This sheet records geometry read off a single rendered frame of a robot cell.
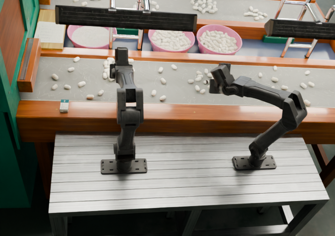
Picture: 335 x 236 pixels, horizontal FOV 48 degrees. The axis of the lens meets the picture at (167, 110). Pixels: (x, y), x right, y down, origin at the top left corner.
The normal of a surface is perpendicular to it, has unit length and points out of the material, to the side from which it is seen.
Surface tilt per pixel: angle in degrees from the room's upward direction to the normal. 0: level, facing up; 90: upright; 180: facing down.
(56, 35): 0
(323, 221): 0
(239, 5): 0
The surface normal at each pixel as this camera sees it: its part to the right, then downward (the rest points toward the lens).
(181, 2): 0.14, -0.66
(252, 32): 0.09, 0.76
